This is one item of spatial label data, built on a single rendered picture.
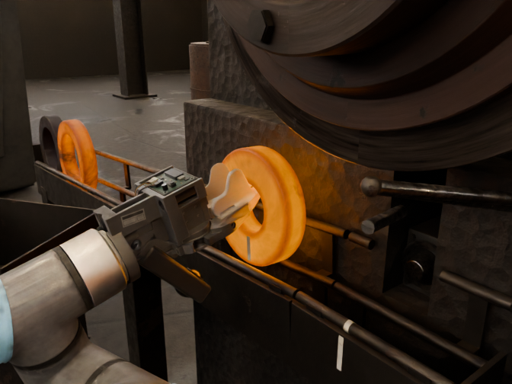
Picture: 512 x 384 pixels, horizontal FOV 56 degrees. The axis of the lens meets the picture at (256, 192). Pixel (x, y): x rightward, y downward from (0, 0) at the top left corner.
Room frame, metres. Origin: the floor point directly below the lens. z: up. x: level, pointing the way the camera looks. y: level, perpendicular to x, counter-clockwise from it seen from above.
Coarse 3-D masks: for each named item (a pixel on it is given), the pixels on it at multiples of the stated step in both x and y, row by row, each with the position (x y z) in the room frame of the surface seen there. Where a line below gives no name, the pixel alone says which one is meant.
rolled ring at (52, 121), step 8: (40, 120) 1.31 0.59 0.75; (48, 120) 1.25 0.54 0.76; (56, 120) 1.26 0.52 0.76; (40, 128) 1.32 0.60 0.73; (48, 128) 1.26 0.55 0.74; (56, 128) 1.23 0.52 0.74; (40, 136) 1.33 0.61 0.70; (48, 136) 1.33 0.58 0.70; (56, 136) 1.22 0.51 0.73; (40, 144) 1.34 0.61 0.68; (48, 144) 1.33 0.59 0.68; (56, 144) 1.22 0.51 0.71; (48, 152) 1.33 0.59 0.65; (56, 152) 1.22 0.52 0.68; (48, 160) 1.32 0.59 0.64; (56, 160) 1.33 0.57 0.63; (56, 168) 1.30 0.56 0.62
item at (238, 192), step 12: (228, 180) 0.55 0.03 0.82; (240, 180) 0.56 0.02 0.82; (228, 192) 0.54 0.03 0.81; (240, 192) 0.56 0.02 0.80; (252, 192) 0.57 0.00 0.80; (216, 204) 0.53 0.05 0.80; (228, 204) 0.54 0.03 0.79; (240, 204) 0.55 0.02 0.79; (252, 204) 0.56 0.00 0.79; (216, 216) 0.53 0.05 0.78
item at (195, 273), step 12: (156, 252) 0.48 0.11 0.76; (144, 264) 0.48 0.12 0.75; (156, 264) 0.48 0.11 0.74; (168, 264) 0.49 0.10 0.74; (180, 264) 0.53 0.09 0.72; (168, 276) 0.49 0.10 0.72; (180, 276) 0.50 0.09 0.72; (192, 276) 0.51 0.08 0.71; (180, 288) 0.50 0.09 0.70; (192, 288) 0.51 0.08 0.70; (204, 288) 0.52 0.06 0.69
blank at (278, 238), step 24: (240, 168) 0.60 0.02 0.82; (264, 168) 0.56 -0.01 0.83; (288, 168) 0.57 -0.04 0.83; (264, 192) 0.56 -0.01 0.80; (288, 192) 0.54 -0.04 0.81; (264, 216) 0.56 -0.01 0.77; (288, 216) 0.53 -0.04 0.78; (240, 240) 0.60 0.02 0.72; (264, 240) 0.56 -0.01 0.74; (288, 240) 0.53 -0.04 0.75; (264, 264) 0.56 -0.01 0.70
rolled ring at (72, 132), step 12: (72, 120) 1.13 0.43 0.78; (60, 132) 1.17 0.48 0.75; (72, 132) 1.09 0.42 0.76; (84, 132) 1.10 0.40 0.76; (60, 144) 1.18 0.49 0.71; (72, 144) 1.19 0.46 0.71; (84, 144) 1.07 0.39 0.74; (60, 156) 1.19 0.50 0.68; (72, 156) 1.19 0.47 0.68; (84, 156) 1.06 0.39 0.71; (72, 168) 1.18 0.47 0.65; (84, 168) 1.06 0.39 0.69; (96, 168) 1.07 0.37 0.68; (84, 180) 1.06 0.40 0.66; (96, 180) 1.08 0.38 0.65
